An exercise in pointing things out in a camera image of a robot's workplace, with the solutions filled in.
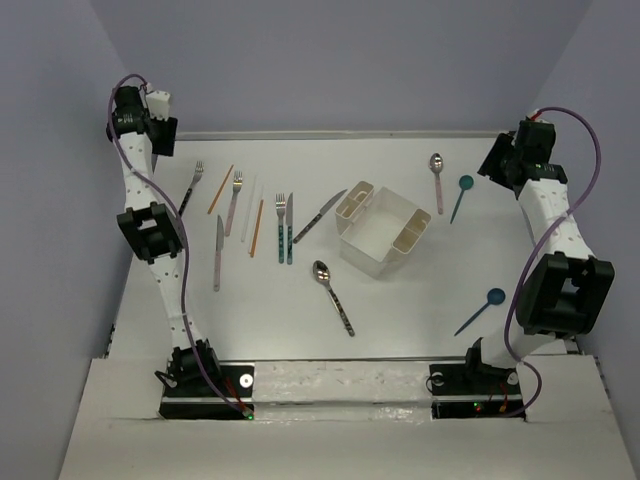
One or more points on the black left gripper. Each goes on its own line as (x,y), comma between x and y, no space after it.
(165,146)

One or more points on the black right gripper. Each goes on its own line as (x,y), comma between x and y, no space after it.
(503,144)

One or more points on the teal plastic spoon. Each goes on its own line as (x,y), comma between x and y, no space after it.
(465,183)
(494,297)

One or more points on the black-handled fork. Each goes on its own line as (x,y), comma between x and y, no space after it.
(197,175)

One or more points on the pink-handled spoon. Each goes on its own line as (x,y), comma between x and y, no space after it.
(436,166)

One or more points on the orange chopstick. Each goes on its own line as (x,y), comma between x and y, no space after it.
(220,190)
(256,229)

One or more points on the pink-handled fork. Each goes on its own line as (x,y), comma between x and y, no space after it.
(236,188)

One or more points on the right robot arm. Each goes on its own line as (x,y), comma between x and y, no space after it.
(564,285)

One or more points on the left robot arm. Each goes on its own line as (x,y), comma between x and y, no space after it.
(141,129)

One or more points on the white chopstick left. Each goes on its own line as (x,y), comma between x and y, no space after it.
(249,209)

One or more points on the white utensil caddy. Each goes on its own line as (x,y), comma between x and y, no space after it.
(378,228)

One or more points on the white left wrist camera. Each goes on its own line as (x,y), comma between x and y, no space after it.
(159,104)

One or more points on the pink-handled knife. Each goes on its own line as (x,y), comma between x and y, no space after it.
(219,245)

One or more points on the teal-handled fork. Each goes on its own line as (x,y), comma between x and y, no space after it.
(280,204)

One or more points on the teal-handled knife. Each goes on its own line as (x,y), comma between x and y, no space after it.
(289,226)

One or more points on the black-handled knife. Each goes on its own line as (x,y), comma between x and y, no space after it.
(321,213)

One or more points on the black-handled spoon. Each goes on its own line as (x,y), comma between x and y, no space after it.
(322,275)

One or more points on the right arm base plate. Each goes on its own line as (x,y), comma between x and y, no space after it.
(458,394)

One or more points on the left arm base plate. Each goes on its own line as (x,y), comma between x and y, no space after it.
(197,401)

